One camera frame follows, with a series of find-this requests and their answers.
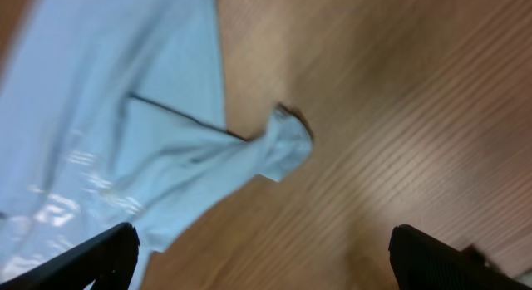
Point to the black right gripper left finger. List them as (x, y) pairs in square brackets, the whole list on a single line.
[(104, 262)]

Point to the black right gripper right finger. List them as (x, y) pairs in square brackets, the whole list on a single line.
[(421, 262)]

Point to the light blue t-shirt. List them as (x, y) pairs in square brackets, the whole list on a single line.
[(113, 111)]

